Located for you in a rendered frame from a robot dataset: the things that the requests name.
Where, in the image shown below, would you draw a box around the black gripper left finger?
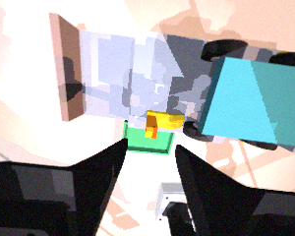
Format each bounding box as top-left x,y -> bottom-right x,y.
0,138 -> 128,236

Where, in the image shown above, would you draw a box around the green tray floor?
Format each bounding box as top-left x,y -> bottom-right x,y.
125,124 -> 171,150

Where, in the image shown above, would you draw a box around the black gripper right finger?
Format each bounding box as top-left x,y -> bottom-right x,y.
175,144 -> 295,236

